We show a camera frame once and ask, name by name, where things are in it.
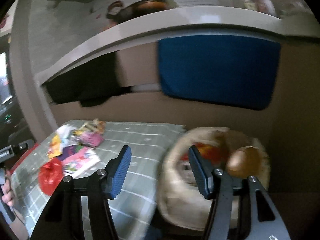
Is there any person's left hand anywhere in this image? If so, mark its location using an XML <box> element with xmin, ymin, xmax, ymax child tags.
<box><xmin>1</xmin><ymin>171</ymin><xmax>15</xmax><ymax>207</ymax></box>

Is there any yellow snack wrapper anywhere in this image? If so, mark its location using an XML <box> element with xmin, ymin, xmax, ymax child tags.
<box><xmin>47</xmin><ymin>134</ymin><xmax>63</xmax><ymax>159</ymax></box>

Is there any brown round object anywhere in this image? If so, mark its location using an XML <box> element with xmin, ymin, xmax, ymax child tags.
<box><xmin>226</xmin><ymin>146</ymin><xmax>262</xmax><ymax>178</ymax></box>

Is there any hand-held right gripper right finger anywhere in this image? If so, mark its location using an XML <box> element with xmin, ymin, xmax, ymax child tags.
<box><xmin>188</xmin><ymin>145</ymin><xmax>292</xmax><ymax>240</ymax></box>

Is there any blue cushion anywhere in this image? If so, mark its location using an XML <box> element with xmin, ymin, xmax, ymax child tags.
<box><xmin>157</xmin><ymin>35</ymin><xmax>281</xmax><ymax>110</ymax></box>

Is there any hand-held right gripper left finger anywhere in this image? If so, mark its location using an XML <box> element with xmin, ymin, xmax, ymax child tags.
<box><xmin>30</xmin><ymin>145</ymin><xmax>132</xmax><ymax>240</ymax></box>

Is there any orange yellow crumpled wrapper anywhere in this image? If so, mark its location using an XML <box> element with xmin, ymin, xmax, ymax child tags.
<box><xmin>75</xmin><ymin>119</ymin><xmax>106</xmax><ymax>137</ymax></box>

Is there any red yellow wrapper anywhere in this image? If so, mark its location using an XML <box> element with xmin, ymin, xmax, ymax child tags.
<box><xmin>181</xmin><ymin>142</ymin><xmax>225</xmax><ymax>168</ymax></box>

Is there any white crumpled wrapper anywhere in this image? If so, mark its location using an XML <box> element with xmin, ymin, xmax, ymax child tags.
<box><xmin>56</xmin><ymin>124</ymin><xmax>75</xmax><ymax>140</ymax></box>

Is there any red crumpled wrapper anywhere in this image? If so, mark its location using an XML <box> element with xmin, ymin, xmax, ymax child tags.
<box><xmin>39</xmin><ymin>158</ymin><xmax>64</xmax><ymax>196</ymax></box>

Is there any green checked tablecloth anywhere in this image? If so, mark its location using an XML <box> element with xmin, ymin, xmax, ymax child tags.
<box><xmin>11</xmin><ymin>120</ymin><xmax>187</xmax><ymax>238</ymax></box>

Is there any pink crumpled wrapper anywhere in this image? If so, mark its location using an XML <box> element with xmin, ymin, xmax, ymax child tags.
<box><xmin>79</xmin><ymin>131</ymin><xmax>104</xmax><ymax>147</ymax></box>

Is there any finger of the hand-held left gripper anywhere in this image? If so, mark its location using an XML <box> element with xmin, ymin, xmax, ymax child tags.
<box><xmin>10</xmin><ymin>140</ymin><xmax>35</xmax><ymax>156</ymax></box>

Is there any pink cartoon print packet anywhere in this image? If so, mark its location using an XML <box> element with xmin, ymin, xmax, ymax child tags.
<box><xmin>61</xmin><ymin>147</ymin><xmax>102</xmax><ymax>178</ymax></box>

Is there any computer monitor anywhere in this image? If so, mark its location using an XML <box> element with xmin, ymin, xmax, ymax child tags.
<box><xmin>0</xmin><ymin>51</ymin><xmax>13</xmax><ymax>105</ymax></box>

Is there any white furniture frame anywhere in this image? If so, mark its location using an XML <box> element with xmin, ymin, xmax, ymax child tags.
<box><xmin>9</xmin><ymin>0</ymin><xmax>320</xmax><ymax>160</ymax></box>

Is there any purple wrapper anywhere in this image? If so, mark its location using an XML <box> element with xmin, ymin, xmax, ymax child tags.
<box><xmin>62</xmin><ymin>145</ymin><xmax>78</xmax><ymax>159</ymax></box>

